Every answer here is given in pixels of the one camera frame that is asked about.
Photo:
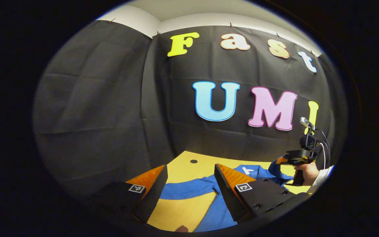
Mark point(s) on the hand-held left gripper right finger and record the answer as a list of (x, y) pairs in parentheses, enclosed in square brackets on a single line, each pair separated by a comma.
[(229, 197)]

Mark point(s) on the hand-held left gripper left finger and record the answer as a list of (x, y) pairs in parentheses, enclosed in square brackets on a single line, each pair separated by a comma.
[(153, 197)]

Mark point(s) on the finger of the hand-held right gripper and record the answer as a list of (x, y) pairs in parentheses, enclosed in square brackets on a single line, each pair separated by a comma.
[(281, 160)]

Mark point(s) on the blue knitted sweater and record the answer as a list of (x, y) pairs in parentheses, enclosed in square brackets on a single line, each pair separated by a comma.
[(189, 189)]

